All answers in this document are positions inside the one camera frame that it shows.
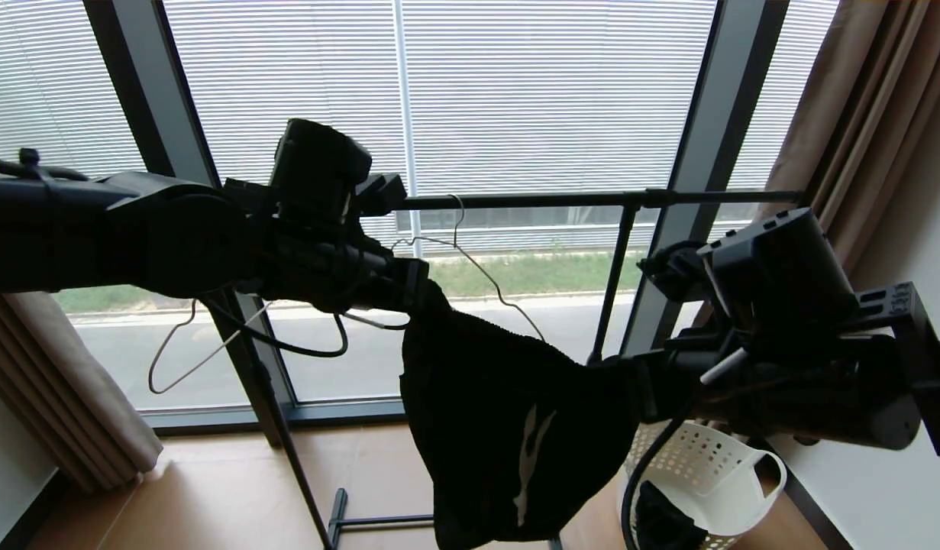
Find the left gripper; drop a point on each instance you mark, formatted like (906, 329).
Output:
(340, 275)

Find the black garment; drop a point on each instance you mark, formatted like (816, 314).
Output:
(500, 428)

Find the white laundry basket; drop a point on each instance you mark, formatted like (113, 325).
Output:
(714, 473)

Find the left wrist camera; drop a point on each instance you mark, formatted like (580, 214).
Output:
(382, 195)

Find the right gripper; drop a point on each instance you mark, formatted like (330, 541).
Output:
(699, 397)

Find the black clothes rack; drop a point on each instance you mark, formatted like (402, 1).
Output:
(553, 200)

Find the pink clothes hanger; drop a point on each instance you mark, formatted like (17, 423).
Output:
(508, 303)
(210, 353)

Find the heap of clothes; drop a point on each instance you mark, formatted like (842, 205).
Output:
(668, 527)

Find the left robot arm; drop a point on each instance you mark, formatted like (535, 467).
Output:
(134, 237)

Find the brown curtain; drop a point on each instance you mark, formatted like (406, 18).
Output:
(57, 397)
(882, 114)

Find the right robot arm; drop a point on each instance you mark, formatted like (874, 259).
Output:
(783, 275)

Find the window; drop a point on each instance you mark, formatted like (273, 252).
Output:
(714, 153)

